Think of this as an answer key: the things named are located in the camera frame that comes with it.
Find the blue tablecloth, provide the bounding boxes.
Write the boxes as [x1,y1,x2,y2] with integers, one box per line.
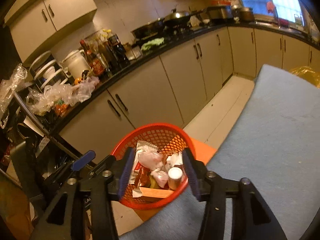
[120,64,320,240]

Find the white packet with red print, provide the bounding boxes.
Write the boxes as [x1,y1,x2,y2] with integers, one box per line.
[135,140,158,156]

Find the beige base cabinets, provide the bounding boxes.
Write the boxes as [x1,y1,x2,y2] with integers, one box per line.
[59,26,320,151]

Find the clear plastic bag on rack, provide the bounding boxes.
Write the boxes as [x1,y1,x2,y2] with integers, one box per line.
[0,64,28,128]

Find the stacked metal pots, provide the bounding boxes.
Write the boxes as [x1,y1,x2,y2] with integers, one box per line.
[231,4,254,22]

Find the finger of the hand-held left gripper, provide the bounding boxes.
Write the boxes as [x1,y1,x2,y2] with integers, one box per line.
[50,150,97,181]
[82,154,117,178]

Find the cluster of condiment bottles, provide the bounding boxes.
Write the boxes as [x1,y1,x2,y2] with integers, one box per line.
[80,29,131,77]

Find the red torn carton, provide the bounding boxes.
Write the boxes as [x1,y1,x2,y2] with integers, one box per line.
[129,162,151,186]

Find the white dish rack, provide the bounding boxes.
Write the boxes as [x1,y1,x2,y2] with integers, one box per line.
[30,51,69,88]

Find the black frying pan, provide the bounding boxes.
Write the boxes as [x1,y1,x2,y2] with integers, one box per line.
[131,17,166,40]

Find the steel rice cooker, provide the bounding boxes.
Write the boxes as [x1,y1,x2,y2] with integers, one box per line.
[206,5,233,21]

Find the yellow plastic bag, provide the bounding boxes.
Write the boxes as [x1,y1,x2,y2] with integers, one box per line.
[290,66,320,88]

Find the pink plastic bag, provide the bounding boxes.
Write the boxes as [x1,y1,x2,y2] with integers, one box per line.
[137,151,164,170]

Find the orange plastic basket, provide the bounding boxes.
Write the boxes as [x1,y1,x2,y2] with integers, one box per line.
[110,123,194,210]

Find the crumpled plastic bags on counter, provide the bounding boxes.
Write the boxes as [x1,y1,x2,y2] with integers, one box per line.
[26,76,100,113]

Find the amber bottle with white cap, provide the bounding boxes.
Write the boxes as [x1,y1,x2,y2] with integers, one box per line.
[167,166,184,191]

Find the pink long box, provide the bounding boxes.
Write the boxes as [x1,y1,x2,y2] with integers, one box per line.
[139,186,175,201]

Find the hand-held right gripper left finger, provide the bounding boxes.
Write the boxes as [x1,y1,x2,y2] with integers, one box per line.
[30,147,136,240]

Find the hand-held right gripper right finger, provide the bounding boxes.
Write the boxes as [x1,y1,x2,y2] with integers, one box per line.
[182,148,288,240]

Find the white electric kettle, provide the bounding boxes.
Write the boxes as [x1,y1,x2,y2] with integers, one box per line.
[61,50,92,80]

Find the beige wall cabinets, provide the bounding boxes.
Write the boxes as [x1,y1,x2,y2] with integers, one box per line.
[4,0,217,65]

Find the black wok with lid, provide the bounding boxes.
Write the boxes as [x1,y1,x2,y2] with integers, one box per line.
[164,9,208,27]

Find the black kitchen countertop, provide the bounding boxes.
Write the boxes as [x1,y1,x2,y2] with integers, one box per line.
[45,20,320,130]

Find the green cloth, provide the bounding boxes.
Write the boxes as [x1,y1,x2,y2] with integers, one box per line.
[141,37,166,52]

